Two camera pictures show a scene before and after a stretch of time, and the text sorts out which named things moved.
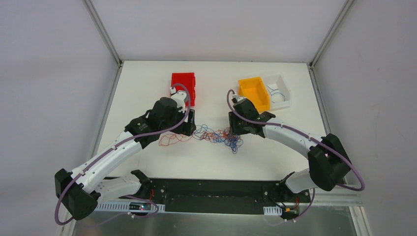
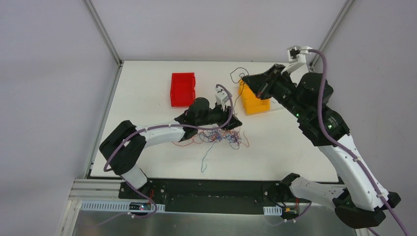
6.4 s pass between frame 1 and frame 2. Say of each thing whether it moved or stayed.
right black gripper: moved
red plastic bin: stayed
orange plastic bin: stayed
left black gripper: moved
